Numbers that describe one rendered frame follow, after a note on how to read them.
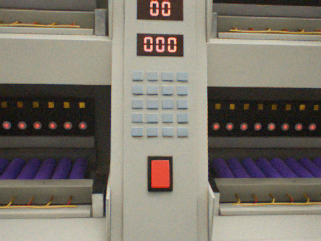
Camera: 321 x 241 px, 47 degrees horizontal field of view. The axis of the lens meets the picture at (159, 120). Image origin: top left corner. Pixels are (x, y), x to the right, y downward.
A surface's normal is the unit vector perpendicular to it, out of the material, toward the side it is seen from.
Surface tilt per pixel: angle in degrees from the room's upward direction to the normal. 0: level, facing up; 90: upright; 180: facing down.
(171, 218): 90
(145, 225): 90
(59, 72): 112
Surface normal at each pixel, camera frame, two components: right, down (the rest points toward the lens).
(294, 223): 0.03, -0.96
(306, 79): 0.07, 0.29
